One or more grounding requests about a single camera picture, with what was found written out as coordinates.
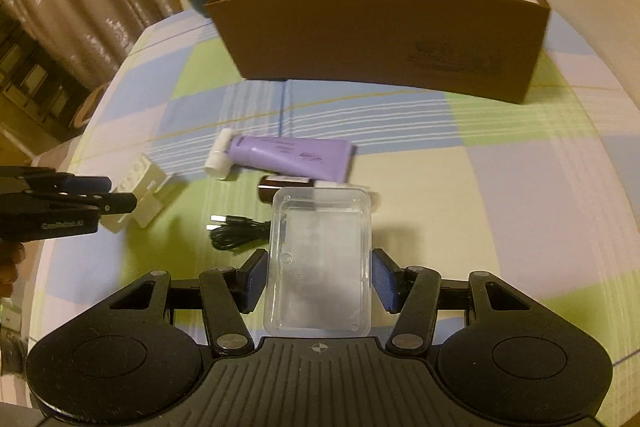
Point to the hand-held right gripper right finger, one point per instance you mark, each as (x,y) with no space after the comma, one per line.
(384,279)

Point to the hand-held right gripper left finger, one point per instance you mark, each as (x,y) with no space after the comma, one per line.
(252,279)

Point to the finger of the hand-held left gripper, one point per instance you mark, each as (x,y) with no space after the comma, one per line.
(85,184)
(117,203)

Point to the small white box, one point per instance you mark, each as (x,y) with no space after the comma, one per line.
(145,197)

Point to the clear plastic case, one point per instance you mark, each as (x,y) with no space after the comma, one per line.
(320,257)

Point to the small brown bottle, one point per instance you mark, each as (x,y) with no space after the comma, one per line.
(280,187)

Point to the purple tube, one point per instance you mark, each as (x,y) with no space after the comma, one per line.
(295,154)

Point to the brown cardboard box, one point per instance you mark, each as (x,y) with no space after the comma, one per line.
(375,42)

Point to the person's left hand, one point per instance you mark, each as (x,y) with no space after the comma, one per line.
(10,267)

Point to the beige slipper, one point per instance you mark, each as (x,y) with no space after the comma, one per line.
(82,112)

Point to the black shelf rack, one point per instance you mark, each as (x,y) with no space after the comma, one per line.
(30,72)

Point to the checkered tablecloth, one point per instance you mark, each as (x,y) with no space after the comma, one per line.
(500,207)

